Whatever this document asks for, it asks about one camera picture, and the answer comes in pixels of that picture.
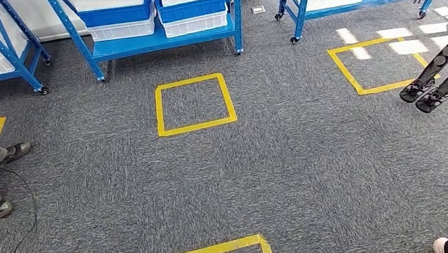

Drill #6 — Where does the black floor cable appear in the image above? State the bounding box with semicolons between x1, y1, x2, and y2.
0;159;44;253

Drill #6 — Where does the blue plastic crate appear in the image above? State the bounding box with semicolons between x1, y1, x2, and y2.
75;0;156;30
154;0;232;25

